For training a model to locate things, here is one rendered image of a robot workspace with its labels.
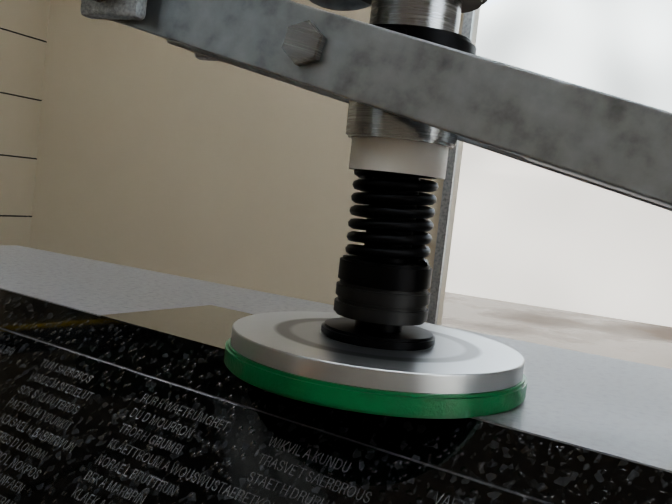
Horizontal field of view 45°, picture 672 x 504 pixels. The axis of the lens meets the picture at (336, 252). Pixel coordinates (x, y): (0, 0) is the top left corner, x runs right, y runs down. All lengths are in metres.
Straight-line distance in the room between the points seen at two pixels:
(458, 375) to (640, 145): 0.17
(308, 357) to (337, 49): 0.20
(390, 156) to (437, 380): 0.16
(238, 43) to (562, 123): 0.23
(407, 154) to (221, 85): 5.89
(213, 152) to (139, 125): 0.74
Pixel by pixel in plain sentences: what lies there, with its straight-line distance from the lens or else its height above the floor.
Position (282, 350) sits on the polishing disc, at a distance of 0.52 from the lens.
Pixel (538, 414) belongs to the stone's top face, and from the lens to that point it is 0.56.
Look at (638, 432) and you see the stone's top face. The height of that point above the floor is 0.87.
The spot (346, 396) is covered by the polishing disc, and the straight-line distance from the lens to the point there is 0.49.
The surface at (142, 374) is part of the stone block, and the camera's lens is 0.66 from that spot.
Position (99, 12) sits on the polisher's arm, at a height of 1.11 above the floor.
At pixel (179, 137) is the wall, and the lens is 6.57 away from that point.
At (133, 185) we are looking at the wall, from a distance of 6.80.
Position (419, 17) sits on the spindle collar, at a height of 1.12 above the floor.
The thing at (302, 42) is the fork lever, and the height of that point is 1.09.
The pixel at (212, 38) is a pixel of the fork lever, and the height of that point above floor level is 1.10.
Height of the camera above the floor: 1.00
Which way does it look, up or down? 4 degrees down
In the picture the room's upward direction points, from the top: 6 degrees clockwise
